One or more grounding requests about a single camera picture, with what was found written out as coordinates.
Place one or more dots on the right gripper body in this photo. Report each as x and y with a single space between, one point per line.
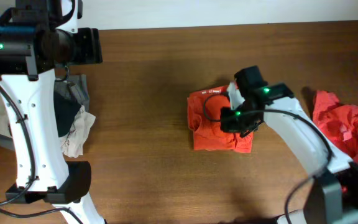
233 123

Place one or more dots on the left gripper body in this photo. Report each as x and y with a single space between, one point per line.
89 45

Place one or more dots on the orange soccer t-shirt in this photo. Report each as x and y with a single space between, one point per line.
203 111

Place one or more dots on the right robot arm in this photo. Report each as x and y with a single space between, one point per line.
329 194

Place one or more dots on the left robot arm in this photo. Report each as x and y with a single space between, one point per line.
36 37

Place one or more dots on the grey folded garment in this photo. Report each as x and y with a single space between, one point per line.
75 88

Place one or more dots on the red t-shirt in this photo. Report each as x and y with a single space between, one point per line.
338 122

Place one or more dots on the beige folded garment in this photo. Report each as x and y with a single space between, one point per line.
71 144

